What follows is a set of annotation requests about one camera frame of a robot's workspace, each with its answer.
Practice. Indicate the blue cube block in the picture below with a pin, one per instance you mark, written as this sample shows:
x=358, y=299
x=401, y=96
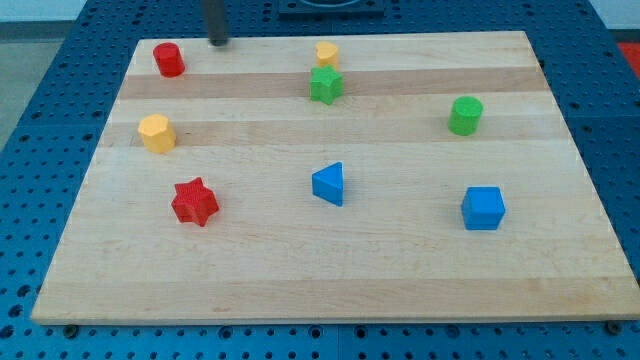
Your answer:
x=483, y=208

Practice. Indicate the blue triangle block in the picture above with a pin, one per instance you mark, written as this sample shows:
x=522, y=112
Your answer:
x=328, y=184

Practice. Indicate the yellow hexagon block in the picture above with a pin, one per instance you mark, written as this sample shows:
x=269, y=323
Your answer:
x=157, y=133

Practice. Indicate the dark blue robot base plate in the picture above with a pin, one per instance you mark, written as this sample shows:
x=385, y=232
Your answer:
x=299, y=8

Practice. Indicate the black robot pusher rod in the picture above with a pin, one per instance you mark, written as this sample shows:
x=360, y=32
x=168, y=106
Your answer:
x=215, y=20

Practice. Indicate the red cylinder block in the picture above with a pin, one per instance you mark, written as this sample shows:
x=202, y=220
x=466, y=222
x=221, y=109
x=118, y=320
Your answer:
x=169, y=59

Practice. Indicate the green star block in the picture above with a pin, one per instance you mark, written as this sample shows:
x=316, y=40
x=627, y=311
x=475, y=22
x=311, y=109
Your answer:
x=326, y=84

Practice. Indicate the wooden board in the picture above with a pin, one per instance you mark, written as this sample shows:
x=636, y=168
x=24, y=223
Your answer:
x=396, y=251

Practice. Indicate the green cylinder block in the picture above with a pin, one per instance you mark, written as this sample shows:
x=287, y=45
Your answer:
x=465, y=114

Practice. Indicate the red star block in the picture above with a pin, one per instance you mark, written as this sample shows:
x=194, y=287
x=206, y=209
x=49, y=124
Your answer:
x=194, y=202

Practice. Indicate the yellow heart block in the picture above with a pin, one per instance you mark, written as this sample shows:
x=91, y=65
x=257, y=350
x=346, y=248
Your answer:
x=327, y=54

